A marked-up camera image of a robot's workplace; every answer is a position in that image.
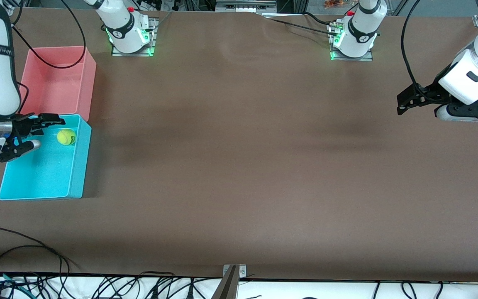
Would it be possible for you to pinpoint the black base power cable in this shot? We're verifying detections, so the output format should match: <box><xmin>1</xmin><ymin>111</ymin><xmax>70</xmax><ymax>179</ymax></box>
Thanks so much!
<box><xmin>269</xmin><ymin>18</ymin><xmax>339</xmax><ymax>36</ymax></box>

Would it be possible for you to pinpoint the black floor cable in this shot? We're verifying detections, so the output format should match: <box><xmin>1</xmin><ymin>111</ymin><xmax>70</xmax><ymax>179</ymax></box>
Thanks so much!
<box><xmin>139</xmin><ymin>272</ymin><xmax>176</xmax><ymax>299</ymax></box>
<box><xmin>402</xmin><ymin>282</ymin><xmax>419</xmax><ymax>299</ymax></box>

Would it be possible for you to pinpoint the teal cable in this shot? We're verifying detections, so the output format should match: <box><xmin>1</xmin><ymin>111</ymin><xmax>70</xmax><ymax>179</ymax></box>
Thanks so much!
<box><xmin>0</xmin><ymin>270</ymin><xmax>29</xmax><ymax>298</ymax></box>

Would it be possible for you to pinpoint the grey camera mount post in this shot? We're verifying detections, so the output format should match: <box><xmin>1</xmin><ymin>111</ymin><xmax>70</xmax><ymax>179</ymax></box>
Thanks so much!
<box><xmin>211</xmin><ymin>266</ymin><xmax>239</xmax><ymax>299</ymax></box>

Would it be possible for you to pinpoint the pink plastic bin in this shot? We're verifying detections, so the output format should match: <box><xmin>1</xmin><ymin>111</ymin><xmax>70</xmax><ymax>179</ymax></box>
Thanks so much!
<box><xmin>18</xmin><ymin>46</ymin><xmax>97</xmax><ymax>122</ymax></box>

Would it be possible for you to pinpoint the yellow tennis ball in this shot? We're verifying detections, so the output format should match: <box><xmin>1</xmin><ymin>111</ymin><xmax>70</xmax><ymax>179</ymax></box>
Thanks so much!
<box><xmin>57</xmin><ymin>129</ymin><xmax>77</xmax><ymax>146</ymax></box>

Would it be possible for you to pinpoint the aluminium frame rail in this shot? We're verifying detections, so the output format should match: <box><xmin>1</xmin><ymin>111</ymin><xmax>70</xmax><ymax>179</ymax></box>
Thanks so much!
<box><xmin>215</xmin><ymin>0</ymin><xmax>277</xmax><ymax>13</ymax></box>

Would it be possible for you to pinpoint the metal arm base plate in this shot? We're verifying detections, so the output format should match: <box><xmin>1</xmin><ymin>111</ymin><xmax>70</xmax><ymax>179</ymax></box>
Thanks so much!
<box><xmin>112</xmin><ymin>17</ymin><xmax>157</xmax><ymax>57</ymax></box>
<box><xmin>329</xmin><ymin>23</ymin><xmax>374</xmax><ymax>62</ymax></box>

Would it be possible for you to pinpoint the metal table edge bracket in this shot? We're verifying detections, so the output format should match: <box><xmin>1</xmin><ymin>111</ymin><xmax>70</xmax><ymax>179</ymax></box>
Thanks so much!
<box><xmin>222</xmin><ymin>265</ymin><xmax>247</xmax><ymax>279</ymax></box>

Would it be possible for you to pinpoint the blue plastic bin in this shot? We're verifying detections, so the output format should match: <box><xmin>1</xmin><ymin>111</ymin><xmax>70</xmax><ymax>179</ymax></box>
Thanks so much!
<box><xmin>0</xmin><ymin>114</ymin><xmax>92</xmax><ymax>201</ymax></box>

